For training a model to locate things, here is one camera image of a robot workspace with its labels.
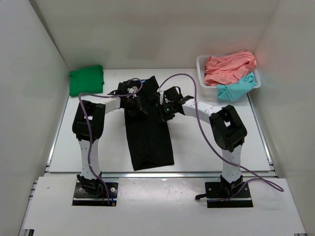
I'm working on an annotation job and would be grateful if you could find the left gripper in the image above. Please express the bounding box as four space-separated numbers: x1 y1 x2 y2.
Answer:
122 96 148 118

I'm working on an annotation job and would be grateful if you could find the black t shirt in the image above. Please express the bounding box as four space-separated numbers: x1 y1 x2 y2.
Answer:
124 76 174 171

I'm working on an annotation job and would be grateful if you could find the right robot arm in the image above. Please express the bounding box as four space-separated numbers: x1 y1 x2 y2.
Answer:
157 87 247 197

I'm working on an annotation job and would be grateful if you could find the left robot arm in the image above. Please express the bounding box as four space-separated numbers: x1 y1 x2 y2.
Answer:
72 78 147 198

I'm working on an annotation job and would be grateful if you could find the white plastic basket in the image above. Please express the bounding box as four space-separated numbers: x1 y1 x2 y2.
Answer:
196 55 261 98

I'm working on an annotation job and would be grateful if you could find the green folded t shirt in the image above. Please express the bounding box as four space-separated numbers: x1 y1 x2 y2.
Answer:
69 65 104 97

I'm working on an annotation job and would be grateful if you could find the teal t shirt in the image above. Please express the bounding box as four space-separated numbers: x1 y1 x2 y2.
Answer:
217 72 256 102

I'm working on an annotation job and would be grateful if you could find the pink t shirt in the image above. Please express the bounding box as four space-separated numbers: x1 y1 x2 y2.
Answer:
205 50 256 86

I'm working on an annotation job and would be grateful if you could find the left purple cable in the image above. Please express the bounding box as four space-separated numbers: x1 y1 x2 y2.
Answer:
78 78 144 207

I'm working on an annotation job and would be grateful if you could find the purple cable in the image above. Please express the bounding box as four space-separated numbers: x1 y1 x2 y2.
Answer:
78 78 144 207
158 73 285 204

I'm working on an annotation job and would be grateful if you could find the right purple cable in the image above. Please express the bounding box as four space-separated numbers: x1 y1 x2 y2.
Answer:
158 73 285 204

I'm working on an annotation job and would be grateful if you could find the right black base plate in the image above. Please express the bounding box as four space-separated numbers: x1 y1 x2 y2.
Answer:
195 182 253 208

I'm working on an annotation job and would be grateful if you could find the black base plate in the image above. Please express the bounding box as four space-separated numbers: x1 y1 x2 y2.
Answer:
72 181 119 207
195 182 253 208

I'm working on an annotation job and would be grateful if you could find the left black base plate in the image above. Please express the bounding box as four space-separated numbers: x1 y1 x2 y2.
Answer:
72 181 119 207

